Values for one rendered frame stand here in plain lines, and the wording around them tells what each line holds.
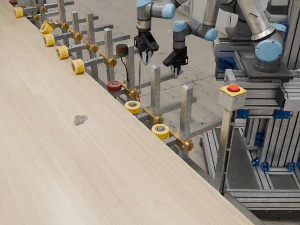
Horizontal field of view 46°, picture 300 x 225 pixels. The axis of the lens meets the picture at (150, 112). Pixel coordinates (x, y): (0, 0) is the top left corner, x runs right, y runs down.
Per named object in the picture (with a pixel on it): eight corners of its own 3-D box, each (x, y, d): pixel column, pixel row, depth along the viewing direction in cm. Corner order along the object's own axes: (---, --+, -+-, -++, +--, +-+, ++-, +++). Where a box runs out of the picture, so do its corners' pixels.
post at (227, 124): (218, 186, 160) (231, 101, 135) (226, 193, 156) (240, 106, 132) (211, 190, 158) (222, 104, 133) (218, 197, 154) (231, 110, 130)
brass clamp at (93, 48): (90, 45, 242) (90, 38, 239) (99, 52, 232) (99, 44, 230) (82, 47, 239) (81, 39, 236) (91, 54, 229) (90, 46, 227)
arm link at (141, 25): (154, 19, 181) (140, 22, 178) (154, 28, 184) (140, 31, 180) (146, 15, 186) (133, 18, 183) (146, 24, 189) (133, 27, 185)
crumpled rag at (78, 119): (78, 114, 173) (77, 110, 172) (90, 117, 171) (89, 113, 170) (68, 123, 167) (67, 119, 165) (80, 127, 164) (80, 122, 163)
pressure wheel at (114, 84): (118, 95, 209) (117, 78, 203) (124, 101, 204) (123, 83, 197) (106, 99, 206) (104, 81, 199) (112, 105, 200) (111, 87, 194)
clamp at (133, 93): (127, 88, 212) (127, 80, 209) (139, 97, 202) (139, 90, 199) (118, 90, 209) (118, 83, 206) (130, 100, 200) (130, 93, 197)
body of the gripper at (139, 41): (145, 44, 196) (145, 23, 190) (153, 49, 190) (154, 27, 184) (133, 47, 193) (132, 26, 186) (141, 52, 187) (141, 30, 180)
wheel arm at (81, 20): (97, 18, 286) (97, 14, 285) (98, 19, 284) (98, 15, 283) (53, 27, 270) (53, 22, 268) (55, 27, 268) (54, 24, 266)
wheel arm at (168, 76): (172, 77, 223) (172, 71, 221) (175, 79, 221) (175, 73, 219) (110, 96, 203) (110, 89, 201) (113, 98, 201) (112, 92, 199)
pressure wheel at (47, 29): (45, 33, 271) (50, 24, 270) (48, 36, 265) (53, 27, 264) (38, 29, 267) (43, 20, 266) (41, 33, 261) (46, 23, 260)
